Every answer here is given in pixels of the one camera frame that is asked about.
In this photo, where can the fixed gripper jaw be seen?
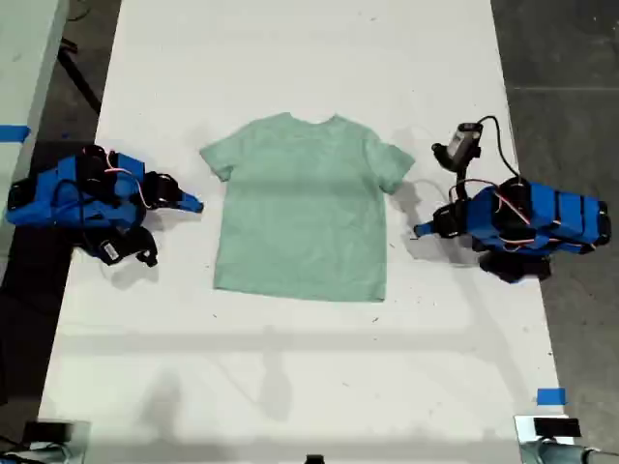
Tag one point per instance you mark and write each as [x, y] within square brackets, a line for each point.
[191, 198]
[425, 226]

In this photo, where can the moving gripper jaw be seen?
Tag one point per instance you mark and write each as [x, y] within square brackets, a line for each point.
[186, 206]
[426, 233]

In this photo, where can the pale green T-shirt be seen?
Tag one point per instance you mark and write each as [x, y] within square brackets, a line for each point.
[304, 212]

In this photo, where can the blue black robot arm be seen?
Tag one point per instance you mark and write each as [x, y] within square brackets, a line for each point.
[556, 217]
[43, 203]

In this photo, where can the black stand legs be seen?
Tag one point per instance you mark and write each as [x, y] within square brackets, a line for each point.
[77, 72]

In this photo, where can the long blue tape strip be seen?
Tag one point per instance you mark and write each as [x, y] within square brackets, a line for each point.
[14, 132]

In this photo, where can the pale side table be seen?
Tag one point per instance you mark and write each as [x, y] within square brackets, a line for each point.
[19, 48]

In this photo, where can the short blue tape strip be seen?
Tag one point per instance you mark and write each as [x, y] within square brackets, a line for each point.
[551, 396]

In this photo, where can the small black box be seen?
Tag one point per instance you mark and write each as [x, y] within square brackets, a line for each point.
[48, 431]
[556, 427]

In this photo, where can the black camera stalk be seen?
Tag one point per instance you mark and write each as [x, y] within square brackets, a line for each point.
[462, 181]
[145, 241]

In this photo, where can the grey black camera box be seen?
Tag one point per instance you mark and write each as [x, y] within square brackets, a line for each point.
[459, 142]

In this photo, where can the black labelled camera box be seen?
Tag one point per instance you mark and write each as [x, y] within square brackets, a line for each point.
[110, 251]

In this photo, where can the metal clamp bracket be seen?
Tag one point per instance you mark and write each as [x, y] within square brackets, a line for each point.
[524, 427]
[82, 435]

